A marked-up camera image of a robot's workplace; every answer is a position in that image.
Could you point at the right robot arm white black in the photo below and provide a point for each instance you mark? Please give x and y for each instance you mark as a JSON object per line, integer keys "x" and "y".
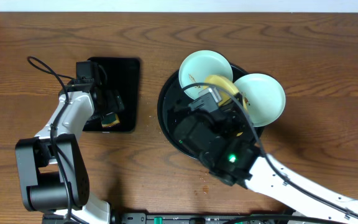
{"x": 249, "y": 166}

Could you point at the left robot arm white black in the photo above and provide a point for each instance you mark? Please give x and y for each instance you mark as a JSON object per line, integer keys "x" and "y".
{"x": 52, "y": 173}

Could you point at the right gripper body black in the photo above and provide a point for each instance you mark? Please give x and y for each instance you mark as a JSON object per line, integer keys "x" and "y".
{"x": 235, "y": 125}

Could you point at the yellow plate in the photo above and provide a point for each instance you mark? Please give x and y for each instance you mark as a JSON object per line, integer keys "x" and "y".
{"x": 225, "y": 88}

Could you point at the black rectangular tray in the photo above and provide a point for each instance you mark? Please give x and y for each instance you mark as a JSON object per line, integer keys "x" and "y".
{"x": 123, "y": 75}

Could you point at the mint plate with stain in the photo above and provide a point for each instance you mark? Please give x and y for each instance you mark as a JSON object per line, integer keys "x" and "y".
{"x": 200, "y": 65}

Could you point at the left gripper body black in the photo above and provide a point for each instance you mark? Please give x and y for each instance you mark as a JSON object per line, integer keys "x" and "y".
{"x": 111, "y": 107}

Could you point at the black round tray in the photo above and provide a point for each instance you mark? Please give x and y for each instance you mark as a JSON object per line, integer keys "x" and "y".
{"x": 172, "y": 98}

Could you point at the yellow green scrub sponge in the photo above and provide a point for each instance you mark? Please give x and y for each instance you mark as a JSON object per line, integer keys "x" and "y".
{"x": 110, "y": 120}

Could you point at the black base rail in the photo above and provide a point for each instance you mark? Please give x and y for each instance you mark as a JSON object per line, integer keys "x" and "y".
{"x": 143, "y": 218}

